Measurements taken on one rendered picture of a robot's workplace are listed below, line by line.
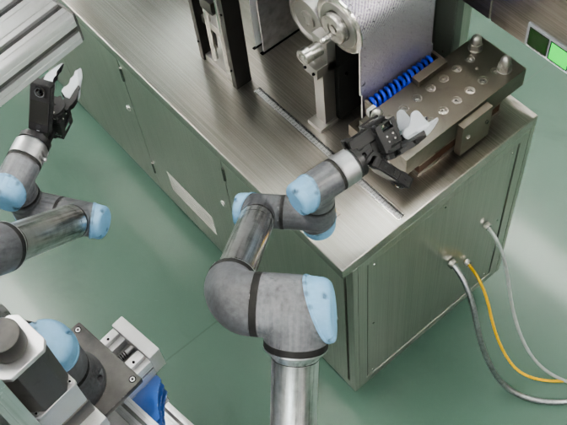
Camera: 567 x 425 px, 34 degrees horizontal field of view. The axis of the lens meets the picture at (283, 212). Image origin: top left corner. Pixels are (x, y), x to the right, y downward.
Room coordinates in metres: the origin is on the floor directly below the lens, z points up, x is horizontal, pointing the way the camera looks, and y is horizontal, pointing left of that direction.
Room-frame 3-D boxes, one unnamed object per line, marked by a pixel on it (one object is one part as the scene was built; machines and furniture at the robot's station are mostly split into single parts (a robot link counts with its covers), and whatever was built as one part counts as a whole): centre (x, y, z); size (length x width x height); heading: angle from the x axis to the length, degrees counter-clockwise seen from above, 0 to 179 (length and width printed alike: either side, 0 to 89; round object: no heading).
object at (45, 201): (1.14, 0.53, 1.12); 0.11 x 0.08 x 0.11; 67
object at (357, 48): (1.43, -0.18, 1.25); 0.15 x 0.01 x 0.15; 33
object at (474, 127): (1.30, -0.48, 0.97); 0.10 x 0.03 x 0.11; 123
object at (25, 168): (1.15, 0.55, 1.21); 0.11 x 0.08 x 0.09; 157
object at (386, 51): (1.44, -0.32, 1.15); 0.23 x 0.01 x 0.18; 123
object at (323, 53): (1.43, -0.13, 1.05); 0.06 x 0.05 x 0.31; 123
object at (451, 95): (1.36, -0.42, 1.00); 0.40 x 0.16 x 0.06; 123
